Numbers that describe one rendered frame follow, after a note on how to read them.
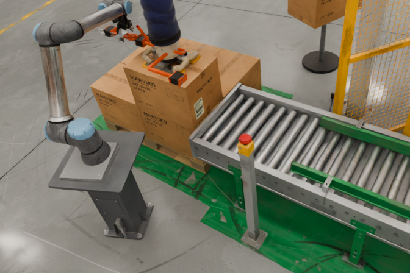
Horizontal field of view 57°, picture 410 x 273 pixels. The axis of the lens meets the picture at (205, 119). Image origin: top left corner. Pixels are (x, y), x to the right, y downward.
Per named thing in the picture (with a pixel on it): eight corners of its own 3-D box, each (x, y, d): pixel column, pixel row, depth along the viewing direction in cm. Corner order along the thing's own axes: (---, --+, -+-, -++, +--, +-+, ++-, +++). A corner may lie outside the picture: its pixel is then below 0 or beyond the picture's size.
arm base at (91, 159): (102, 167, 237) (96, 157, 230) (77, 164, 243) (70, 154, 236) (115, 144, 249) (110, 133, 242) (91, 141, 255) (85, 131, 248)
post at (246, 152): (260, 235, 275) (254, 140, 207) (255, 242, 271) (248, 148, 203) (252, 231, 278) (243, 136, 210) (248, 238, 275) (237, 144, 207)
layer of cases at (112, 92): (262, 92, 367) (260, 58, 340) (202, 163, 313) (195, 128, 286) (166, 63, 426) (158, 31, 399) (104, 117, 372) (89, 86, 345)
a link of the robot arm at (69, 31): (64, 27, 204) (132, -4, 257) (46, 26, 209) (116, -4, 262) (70, 47, 210) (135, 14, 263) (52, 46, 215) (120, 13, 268)
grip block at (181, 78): (187, 79, 247) (186, 73, 244) (179, 87, 243) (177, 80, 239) (177, 76, 251) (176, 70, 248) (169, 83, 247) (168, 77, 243)
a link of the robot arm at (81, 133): (93, 155, 232) (82, 136, 219) (71, 150, 238) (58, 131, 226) (106, 136, 241) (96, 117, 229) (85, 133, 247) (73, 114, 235)
